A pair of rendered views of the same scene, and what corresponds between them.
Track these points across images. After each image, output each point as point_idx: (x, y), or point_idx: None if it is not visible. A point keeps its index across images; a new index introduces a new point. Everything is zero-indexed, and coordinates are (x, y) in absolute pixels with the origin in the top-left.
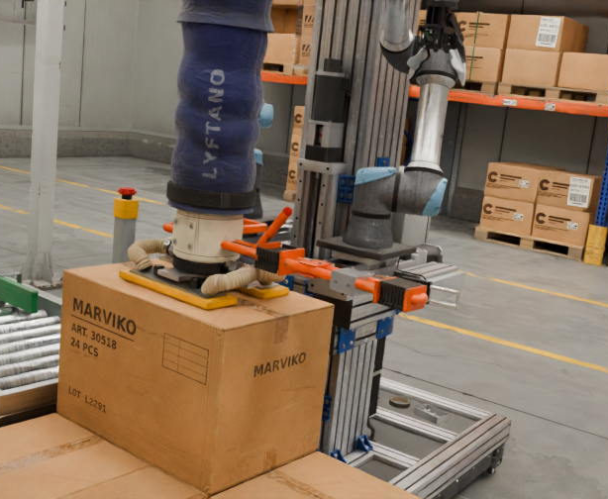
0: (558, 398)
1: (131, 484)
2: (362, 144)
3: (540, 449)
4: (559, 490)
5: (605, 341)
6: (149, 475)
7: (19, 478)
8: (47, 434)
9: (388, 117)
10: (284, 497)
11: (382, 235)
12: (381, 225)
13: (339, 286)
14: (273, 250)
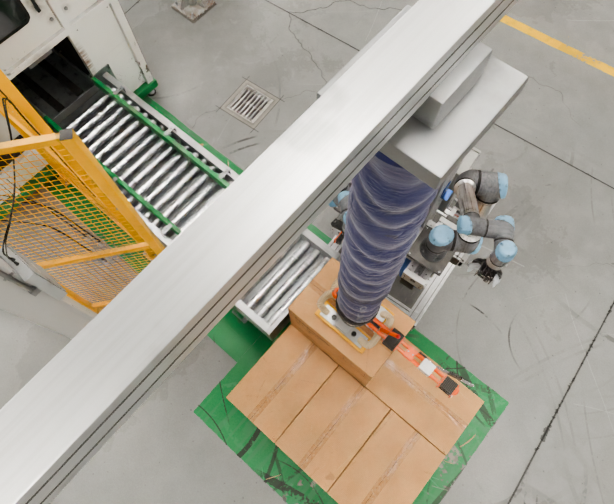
0: (539, 109)
1: (335, 382)
2: (435, 197)
3: (516, 179)
4: (519, 223)
5: (594, 1)
6: (340, 374)
7: (294, 385)
8: (293, 345)
9: (453, 172)
10: (393, 381)
11: (442, 256)
12: (442, 253)
13: (421, 371)
14: (390, 339)
